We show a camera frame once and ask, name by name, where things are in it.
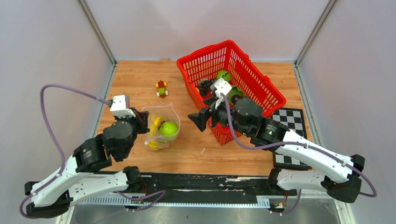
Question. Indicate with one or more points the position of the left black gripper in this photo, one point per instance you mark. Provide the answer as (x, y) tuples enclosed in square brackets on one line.
[(142, 118)]

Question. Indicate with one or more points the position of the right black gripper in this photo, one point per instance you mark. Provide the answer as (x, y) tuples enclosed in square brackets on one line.
[(200, 118)]

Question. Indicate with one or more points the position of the clear zip top bag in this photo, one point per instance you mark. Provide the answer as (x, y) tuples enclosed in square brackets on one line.
[(167, 113)]

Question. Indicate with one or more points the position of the yellow toy banana bunch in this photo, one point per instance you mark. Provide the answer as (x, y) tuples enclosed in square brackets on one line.
[(155, 140)]

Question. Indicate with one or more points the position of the green toy apple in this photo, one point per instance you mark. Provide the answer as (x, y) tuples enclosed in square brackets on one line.
[(168, 128)]

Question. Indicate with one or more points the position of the red plastic shopping basket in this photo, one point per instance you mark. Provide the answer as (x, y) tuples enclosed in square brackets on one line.
[(207, 62)]

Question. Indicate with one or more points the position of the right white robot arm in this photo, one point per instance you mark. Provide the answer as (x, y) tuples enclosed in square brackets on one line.
[(337, 175)]

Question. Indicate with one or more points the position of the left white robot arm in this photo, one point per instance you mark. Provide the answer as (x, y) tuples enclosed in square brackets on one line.
[(64, 188)]

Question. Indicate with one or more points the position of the black toy grape bunch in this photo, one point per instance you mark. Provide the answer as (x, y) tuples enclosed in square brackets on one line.
[(204, 86)]

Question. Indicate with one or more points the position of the colourful toy block car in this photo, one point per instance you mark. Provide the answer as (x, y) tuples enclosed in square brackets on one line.
[(162, 89)]

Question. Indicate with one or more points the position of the dark purple toy plum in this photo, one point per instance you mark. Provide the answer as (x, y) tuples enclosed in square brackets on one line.
[(235, 98)]

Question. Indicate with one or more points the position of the green toy lettuce leaf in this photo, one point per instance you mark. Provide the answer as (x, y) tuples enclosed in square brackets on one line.
[(233, 91)]

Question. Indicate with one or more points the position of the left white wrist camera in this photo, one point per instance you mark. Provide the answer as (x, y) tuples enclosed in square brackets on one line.
[(121, 107)]

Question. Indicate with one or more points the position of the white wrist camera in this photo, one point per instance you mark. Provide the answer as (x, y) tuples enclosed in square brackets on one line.
[(220, 88), (121, 107)]

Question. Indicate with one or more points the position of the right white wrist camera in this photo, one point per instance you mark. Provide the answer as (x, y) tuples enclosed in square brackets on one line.
[(220, 88)]

